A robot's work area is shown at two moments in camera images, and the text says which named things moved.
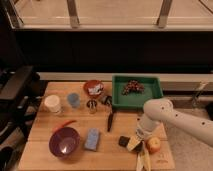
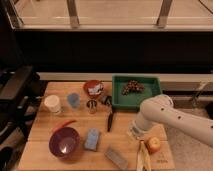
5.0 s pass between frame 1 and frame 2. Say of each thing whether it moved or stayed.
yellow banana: stayed
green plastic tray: stayed
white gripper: moved
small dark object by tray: stayed
